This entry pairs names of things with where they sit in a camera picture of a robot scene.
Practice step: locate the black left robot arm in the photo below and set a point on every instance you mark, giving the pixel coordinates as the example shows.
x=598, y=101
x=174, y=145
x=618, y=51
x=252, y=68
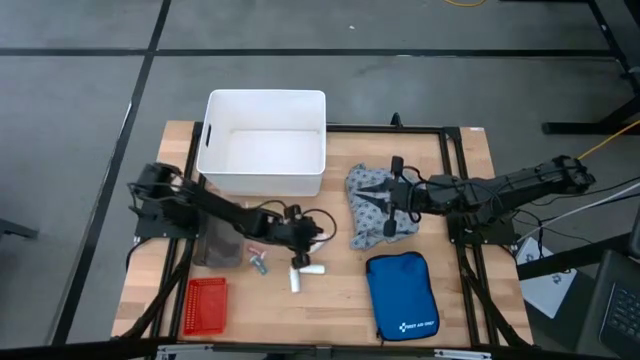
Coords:
x=225, y=210

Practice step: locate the black laptop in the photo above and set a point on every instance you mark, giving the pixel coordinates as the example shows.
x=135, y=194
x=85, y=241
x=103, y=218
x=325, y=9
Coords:
x=615, y=310

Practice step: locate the black desk foot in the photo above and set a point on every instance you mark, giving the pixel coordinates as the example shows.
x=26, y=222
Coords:
x=17, y=230

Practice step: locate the black aluminium table frame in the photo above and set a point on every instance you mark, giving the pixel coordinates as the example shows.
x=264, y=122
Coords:
x=385, y=129

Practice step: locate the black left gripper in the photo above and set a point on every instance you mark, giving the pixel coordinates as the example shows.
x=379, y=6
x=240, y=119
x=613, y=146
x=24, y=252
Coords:
x=300, y=232

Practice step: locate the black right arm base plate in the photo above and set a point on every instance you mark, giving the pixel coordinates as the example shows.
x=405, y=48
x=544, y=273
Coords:
x=500, y=237

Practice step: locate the dark grey mesh tray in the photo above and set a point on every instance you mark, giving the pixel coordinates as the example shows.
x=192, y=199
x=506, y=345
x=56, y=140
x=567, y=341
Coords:
x=220, y=247

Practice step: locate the black clamp knob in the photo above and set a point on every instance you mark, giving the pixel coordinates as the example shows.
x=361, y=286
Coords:
x=396, y=120

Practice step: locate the small pink white tube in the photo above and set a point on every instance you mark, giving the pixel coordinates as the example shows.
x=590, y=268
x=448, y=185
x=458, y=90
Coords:
x=256, y=249

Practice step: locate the white PVC pipe fitting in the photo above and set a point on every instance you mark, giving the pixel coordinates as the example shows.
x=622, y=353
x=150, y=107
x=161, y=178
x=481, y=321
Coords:
x=314, y=270

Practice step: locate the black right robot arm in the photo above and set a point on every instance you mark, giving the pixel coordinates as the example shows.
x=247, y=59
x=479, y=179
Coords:
x=525, y=182

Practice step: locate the black desk stand leg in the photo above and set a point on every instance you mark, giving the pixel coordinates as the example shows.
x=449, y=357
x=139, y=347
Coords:
x=590, y=127

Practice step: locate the blue first aid pouch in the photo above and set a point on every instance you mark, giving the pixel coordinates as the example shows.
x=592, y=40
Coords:
x=402, y=295

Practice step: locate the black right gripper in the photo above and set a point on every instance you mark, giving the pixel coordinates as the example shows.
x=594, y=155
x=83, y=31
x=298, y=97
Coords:
x=420, y=197

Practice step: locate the white gauze roll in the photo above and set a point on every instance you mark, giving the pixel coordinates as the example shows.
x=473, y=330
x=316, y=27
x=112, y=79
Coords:
x=320, y=245
x=295, y=281

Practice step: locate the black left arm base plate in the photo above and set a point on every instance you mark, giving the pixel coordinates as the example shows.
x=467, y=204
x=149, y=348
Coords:
x=150, y=227

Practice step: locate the grey patterned cloth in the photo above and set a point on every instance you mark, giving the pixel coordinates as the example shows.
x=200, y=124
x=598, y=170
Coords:
x=362, y=225

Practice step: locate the red plastic mesh basket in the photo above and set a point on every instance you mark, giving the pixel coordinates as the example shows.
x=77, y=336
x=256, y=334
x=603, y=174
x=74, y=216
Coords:
x=205, y=307

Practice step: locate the black desk crossbar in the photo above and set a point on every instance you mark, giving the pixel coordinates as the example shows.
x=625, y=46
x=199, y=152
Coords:
x=565, y=262

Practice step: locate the white plastic storage bin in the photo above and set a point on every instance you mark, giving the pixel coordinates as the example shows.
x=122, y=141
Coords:
x=260, y=150

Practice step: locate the white cardboard box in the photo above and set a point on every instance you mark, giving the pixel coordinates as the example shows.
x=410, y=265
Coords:
x=545, y=285

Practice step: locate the silver metal bracket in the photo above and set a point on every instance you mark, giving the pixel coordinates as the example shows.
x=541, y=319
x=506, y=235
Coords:
x=185, y=350
x=462, y=354

